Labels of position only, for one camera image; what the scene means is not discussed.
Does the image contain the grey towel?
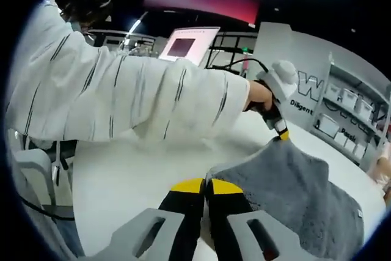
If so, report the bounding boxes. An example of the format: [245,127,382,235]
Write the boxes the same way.
[205,137,366,261]

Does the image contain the person's left hand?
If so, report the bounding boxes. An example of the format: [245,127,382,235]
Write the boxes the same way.
[244,79,276,115]

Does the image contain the group of white storage boxes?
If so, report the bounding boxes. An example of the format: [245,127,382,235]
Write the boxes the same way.
[316,85,376,158]

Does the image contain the grey metal shelving rack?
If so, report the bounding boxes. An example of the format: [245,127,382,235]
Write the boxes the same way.
[311,53,391,170]

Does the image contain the large monitor screen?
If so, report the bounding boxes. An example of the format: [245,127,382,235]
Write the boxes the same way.
[158,26,221,67]

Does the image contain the grey office chair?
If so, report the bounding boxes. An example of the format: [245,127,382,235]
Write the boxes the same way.
[9,138,77,222]

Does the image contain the person's head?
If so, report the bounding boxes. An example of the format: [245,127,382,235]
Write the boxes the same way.
[56,0,114,34]

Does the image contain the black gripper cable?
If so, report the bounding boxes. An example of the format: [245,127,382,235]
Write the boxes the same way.
[235,57,269,74]

